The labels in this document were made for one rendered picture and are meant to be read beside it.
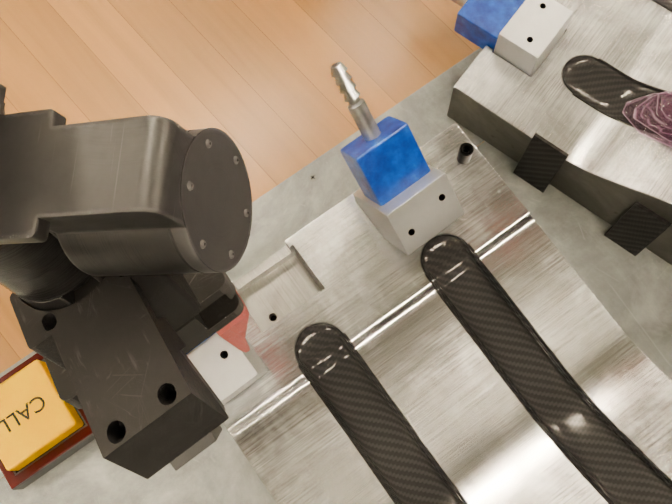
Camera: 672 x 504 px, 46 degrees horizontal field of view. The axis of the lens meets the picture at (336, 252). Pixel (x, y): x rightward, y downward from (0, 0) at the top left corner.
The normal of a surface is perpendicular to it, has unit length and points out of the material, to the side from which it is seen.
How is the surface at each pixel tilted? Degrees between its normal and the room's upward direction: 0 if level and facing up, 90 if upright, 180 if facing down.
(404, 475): 7
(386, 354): 2
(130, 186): 18
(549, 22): 0
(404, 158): 44
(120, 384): 23
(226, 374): 8
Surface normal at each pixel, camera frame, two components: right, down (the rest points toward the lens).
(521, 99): -0.04, -0.25
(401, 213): 0.40, 0.33
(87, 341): -0.33, -0.48
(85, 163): -0.35, -0.25
